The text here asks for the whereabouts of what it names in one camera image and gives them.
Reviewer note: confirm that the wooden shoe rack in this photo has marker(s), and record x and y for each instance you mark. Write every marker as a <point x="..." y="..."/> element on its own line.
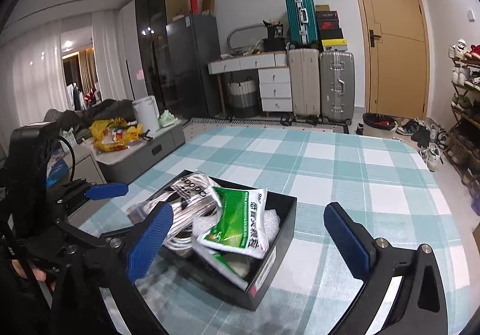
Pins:
<point x="463" y="153"/>

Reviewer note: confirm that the white bubble wrap piece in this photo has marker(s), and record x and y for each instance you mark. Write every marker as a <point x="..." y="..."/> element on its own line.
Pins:
<point x="271" y="224"/>

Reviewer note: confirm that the teal checkered tablecloth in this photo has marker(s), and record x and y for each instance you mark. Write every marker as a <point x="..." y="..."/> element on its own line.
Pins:
<point x="382" y="184"/>

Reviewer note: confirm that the silver white medicine packet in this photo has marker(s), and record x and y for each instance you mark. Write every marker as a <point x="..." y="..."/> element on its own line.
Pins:
<point x="233" y="267"/>

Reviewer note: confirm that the black glass cabinet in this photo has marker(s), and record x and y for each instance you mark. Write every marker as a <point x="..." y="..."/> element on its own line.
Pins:
<point x="152" y="19"/>

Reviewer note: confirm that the beige suitcase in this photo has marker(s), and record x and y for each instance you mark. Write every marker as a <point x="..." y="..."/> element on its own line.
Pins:
<point x="305" y="81"/>

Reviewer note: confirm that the silver aluminium suitcase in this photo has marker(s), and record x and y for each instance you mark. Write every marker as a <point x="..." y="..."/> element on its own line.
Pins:
<point x="337" y="86"/>

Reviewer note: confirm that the black cardboard box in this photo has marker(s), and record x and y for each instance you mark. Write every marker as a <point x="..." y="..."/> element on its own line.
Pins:
<point x="261" y="271"/>

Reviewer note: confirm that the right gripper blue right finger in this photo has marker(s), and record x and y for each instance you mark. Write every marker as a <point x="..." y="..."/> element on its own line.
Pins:
<point x="353" y="241"/>

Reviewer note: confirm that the white shoelaces zip bag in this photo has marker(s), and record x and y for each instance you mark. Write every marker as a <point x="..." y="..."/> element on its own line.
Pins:
<point x="195" y="206"/>

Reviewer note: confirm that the teal suitcase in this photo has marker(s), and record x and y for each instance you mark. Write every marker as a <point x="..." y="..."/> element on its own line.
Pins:
<point x="302" y="22"/>

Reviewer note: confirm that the white drawer desk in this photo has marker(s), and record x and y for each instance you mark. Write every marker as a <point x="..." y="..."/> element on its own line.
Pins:
<point x="273" y="75"/>

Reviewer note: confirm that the person's left hand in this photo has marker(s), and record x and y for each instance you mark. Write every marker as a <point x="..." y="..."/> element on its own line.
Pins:
<point x="40" y="275"/>

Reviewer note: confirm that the white air purifier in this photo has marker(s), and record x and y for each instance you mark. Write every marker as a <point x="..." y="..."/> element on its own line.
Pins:
<point x="147" y="114"/>

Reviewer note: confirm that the white sheer curtain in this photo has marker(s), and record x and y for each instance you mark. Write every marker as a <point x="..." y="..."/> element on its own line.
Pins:
<point x="32" y="76"/>

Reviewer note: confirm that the grey low cabinet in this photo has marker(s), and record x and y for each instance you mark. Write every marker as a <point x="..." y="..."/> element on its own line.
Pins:
<point x="129" y="164"/>

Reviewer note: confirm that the woven laundry basket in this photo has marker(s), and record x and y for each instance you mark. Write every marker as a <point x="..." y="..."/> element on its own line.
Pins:
<point x="243" y="98"/>

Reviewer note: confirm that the stacked shoe boxes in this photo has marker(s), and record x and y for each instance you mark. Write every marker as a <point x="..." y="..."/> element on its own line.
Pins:
<point x="329" y="30"/>

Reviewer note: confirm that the dark grey refrigerator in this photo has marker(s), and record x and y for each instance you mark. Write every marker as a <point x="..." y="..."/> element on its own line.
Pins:
<point x="193" y="44"/>

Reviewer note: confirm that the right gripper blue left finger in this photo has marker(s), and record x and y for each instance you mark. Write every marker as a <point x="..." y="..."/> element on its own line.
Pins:
<point x="144" y="240"/>

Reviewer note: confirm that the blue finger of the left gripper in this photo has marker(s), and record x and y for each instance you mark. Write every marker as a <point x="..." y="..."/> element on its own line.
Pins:
<point x="124" y="240"/>
<point x="106" y="191"/>

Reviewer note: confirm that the green white medicine packet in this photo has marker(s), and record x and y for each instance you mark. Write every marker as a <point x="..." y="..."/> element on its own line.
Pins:
<point x="240" y="229"/>

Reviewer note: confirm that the yellow plastic bag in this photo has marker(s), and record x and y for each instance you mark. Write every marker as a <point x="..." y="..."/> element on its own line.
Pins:
<point x="114" y="134"/>

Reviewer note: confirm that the wooden yellow door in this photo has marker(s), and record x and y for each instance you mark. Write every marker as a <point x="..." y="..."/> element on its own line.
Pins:
<point x="397" y="57"/>

